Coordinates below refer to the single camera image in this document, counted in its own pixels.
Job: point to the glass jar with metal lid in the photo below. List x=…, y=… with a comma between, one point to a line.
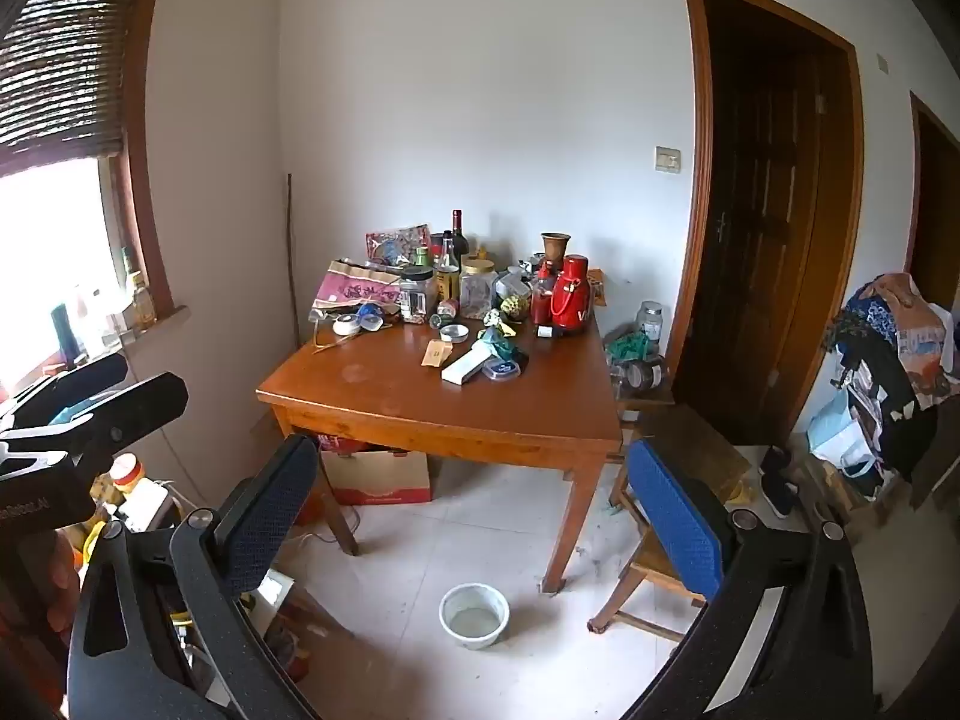
x=651, y=319

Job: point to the beige light switch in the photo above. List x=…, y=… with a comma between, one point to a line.
x=667, y=158

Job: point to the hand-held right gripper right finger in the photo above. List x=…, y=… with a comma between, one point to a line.
x=675, y=525

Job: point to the round blue lid tin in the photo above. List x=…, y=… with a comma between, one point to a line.
x=501, y=370

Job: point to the small white round container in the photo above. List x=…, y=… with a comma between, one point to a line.
x=346, y=325

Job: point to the red printed packet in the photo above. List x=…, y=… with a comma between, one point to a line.
x=394, y=244

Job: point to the black lid plastic jar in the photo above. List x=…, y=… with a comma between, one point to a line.
x=418, y=298

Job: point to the brown ceramic vase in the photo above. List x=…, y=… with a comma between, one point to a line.
x=556, y=247

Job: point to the blue plastic wrapper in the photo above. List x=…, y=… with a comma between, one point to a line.
x=372, y=316

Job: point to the clear bottle with yellow label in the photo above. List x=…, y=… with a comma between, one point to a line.
x=448, y=274

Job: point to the red thermos jug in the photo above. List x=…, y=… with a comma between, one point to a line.
x=574, y=300

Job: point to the orange packet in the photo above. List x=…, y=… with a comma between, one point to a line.
x=598, y=286

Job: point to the wooden door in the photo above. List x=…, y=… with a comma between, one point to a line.
x=757, y=225

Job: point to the red plastic bottle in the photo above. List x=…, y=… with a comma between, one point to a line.
x=541, y=306

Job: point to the light blue bag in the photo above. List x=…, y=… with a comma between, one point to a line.
x=836, y=431

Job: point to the red and tan cardboard box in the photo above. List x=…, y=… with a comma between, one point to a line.
x=375, y=476

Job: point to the wooden table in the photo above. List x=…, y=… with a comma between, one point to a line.
x=390, y=390

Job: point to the yellow green round ornament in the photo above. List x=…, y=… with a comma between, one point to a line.
x=513, y=307

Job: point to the bamboo window blind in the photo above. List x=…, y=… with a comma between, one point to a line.
x=60, y=67

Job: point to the green capped bottle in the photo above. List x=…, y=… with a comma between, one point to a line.
x=422, y=256

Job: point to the small tan envelope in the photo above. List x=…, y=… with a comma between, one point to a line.
x=437, y=354

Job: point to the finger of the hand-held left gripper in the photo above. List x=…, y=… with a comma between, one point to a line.
x=75, y=384
x=135, y=409

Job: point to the wooden window frame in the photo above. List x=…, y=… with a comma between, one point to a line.
x=146, y=187

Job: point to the white plastic bucket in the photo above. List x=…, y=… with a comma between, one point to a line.
x=472, y=619

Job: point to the wooden doorway frame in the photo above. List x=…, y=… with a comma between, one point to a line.
x=919, y=187

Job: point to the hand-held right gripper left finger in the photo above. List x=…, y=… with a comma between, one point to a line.
x=270, y=510

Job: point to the dark wine bottle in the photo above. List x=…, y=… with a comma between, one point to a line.
x=459, y=236

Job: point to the black shoes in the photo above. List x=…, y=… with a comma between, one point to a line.
x=778, y=484

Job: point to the green net bag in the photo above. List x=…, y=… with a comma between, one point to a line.
x=628, y=347

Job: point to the wooden chair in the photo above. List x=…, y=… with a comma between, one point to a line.
x=701, y=446

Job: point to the gold lid plastic jar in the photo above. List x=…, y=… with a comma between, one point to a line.
x=477, y=292

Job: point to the small can with red lid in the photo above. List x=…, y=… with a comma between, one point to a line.
x=448, y=307

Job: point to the yellow crumpled wrappers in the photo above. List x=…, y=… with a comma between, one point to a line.
x=496, y=324

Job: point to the pink gift bag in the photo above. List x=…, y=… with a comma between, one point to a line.
x=356, y=289

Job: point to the amber glass bottle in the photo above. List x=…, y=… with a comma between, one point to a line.
x=142, y=296

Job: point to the clear plastic bag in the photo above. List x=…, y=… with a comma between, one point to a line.
x=514, y=283

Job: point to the long white box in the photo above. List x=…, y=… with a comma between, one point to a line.
x=466, y=366

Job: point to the orange lid jar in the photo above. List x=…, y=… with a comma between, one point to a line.
x=129, y=474

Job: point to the pile of clothes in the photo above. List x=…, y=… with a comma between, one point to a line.
x=900, y=345

